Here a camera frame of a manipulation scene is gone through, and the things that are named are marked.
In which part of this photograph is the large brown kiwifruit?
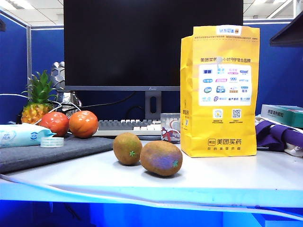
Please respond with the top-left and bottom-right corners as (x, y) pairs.
(140, 140), (183, 177)

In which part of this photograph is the small brown kiwifruit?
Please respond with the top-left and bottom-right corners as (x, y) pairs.
(112, 132), (143, 166)

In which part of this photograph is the yellow printed paper bag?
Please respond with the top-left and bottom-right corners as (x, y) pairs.
(180, 25), (260, 158)

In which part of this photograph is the grey monitor stand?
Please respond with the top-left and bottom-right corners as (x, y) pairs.
(144, 90), (162, 120)

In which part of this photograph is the clear glass with red print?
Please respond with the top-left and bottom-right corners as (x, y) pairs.
(160, 113), (181, 144)

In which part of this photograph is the grey white keyboard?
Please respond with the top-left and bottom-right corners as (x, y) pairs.
(93, 119), (162, 137)

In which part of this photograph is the orange tomato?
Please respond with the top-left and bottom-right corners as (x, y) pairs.
(68, 110), (99, 139)

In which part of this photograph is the black computer monitor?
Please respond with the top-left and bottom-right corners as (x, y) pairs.
(63, 0), (244, 92)

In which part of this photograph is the red tomato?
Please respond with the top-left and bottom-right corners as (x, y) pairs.
(37, 112), (70, 138)

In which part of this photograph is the clear tape roll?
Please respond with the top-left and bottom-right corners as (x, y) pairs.
(40, 137), (65, 148)

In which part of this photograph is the grey felt desk mat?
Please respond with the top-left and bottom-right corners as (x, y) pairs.
(0, 134), (115, 174)

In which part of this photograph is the small pineapple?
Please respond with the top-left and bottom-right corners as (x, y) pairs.
(20, 70), (57, 125)

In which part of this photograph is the purple cloth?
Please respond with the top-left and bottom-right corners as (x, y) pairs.
(255, 120), (303, 152)

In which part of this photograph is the teal medicine box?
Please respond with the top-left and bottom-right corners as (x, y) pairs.
(260, 104), (303, 128)

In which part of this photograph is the blue wet wipes pack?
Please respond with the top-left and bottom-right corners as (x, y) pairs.
(0, 122), (56, 149)

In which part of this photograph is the dark overhead shelf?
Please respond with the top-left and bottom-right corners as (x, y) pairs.
(269, 11), (303, 47)

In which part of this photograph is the black cable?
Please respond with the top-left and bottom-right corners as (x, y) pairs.
(62, 91), (145, 120)

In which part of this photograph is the white cable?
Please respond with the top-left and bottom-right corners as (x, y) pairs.
(0, 93), (82, 125)

